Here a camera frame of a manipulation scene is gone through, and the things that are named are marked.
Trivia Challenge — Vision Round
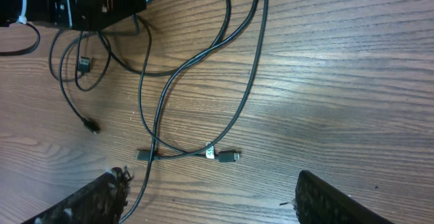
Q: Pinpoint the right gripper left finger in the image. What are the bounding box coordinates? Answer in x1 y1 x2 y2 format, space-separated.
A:
22 167 133 224

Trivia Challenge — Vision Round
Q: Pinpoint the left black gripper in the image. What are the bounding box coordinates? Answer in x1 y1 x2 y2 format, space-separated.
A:
1 0 146 31

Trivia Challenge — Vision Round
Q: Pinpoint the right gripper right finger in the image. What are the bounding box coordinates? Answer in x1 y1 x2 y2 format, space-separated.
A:
294 170 392 224

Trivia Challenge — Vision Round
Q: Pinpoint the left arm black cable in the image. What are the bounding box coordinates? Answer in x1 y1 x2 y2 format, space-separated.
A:
0 22 41 57

